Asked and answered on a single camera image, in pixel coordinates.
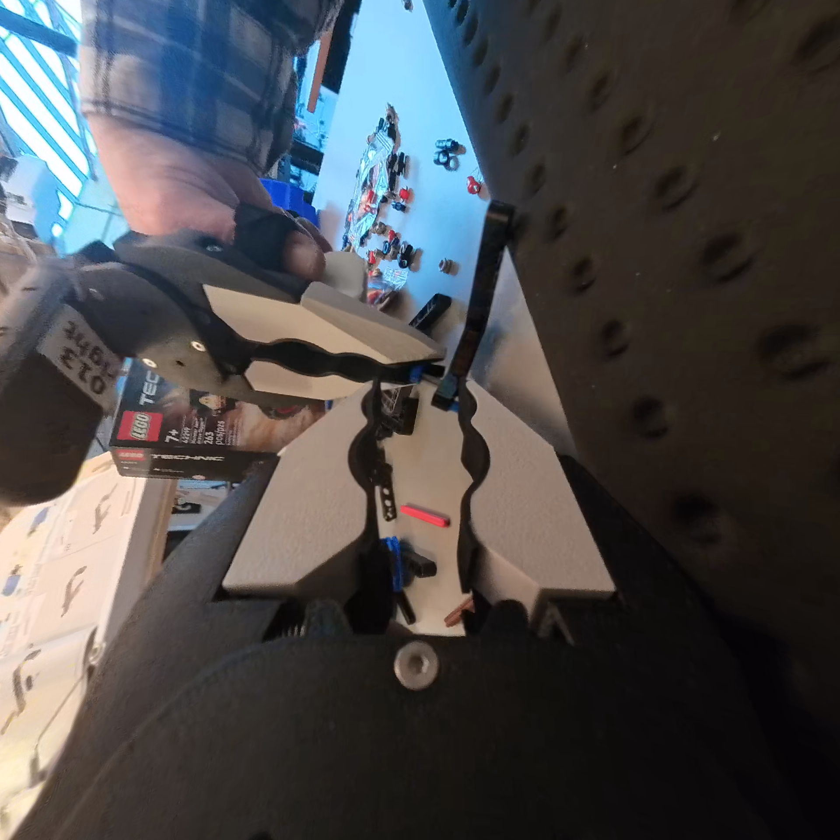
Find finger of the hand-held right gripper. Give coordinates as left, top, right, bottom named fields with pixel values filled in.
left=245, top=357, right=421, bottom=403
left=202, top=281, right=448, bottom=370

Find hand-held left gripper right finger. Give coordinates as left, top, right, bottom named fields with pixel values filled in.
left=456, top=377, right=618, bottom=635

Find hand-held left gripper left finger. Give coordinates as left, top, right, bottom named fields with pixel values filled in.
left=222, top=379, right=398, bottom=635

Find clear bag of mixed parts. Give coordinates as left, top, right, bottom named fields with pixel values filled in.
left=343, top=104, right=413, bottom=309

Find black bent long beam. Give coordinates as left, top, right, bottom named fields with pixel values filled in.
left=430, top=199, right=517, bottom=416

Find person's right forearm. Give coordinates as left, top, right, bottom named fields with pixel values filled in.
left=79, top=0, right=342, bottom=175

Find person's right hand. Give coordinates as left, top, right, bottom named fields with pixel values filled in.
left=85, top=112, right=333, bottom=282

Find black toy set box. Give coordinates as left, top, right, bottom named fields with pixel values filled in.
left=107, top=357, right=329, bottom=484

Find blue plastic bin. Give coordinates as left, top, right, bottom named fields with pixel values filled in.
left=258, top=176, right=320, bottom=222

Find scattered red grey connectors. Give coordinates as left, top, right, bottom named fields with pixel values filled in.
left=367, top=131, right=488, bottom=277

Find skylight window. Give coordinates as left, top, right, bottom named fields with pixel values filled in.
left=0, top=0, right=99, bottom=204

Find instruction booklet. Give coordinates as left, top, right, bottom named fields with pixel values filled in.
left=0, top=453, right=173, bottom=795

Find black dimpled pad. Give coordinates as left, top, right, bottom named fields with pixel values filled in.
left=420, top=0, right=840, bottom=840

